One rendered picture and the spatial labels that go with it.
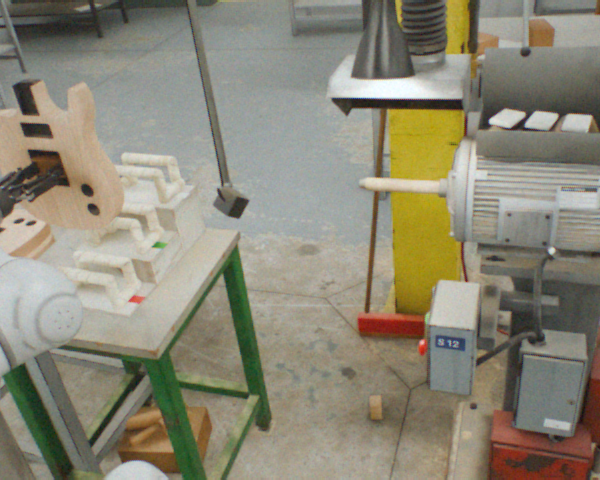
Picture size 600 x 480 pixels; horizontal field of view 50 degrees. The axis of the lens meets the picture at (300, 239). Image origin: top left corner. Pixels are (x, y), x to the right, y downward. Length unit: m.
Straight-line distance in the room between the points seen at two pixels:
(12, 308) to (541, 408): 1.26
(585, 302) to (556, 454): 0.43
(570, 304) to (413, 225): 1.20
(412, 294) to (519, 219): 1.53
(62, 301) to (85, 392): 2.16
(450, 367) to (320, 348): 1.58
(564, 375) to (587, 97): 0.64
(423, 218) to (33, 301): 1.97
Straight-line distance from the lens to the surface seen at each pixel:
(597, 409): 1.87
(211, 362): 3.02
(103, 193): 1.67
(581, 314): 1.66
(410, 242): 2.76
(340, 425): 2.66
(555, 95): 1.56
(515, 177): 1.48
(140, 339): 1.77
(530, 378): 1.67
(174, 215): 1.96
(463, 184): 1.46
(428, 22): 1.48
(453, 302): 1.44
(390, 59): 1.34
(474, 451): 2.22
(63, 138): 1.66
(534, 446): 1.84
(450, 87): 1.45
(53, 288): 0.96
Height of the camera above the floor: 2.03
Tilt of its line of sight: 33 degrees down
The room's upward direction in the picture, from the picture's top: 7 degrees counter-clockwise
